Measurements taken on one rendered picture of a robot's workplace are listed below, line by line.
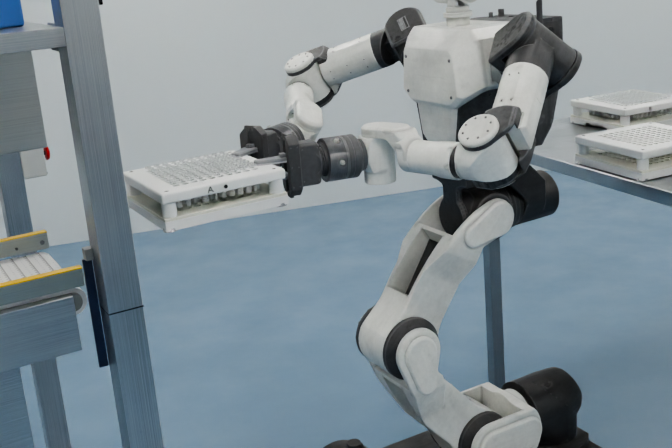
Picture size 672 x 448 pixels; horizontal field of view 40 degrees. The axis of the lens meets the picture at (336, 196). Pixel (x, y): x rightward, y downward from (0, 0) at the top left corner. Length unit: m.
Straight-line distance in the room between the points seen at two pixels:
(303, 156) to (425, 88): 0.38
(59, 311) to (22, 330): 0.07
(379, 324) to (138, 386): 0.64
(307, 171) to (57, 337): 0.56
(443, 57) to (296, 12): 3.26
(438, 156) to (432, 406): 0.67
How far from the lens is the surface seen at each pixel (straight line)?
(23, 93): 1.76
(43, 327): 1.63
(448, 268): 2.06
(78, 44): 1.49
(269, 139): 1.93
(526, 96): 1.74
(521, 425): 2.30
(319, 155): 1.79
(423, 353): 2.04
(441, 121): 2.02
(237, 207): 1.70
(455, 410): 2.22
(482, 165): 1.69
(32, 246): 1.87
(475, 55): 1.93
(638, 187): 2.22
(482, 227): 2.05
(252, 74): 5.15
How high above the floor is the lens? 1.45
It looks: 15 degrees down
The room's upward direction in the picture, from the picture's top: 5 degrees counter-clockwise
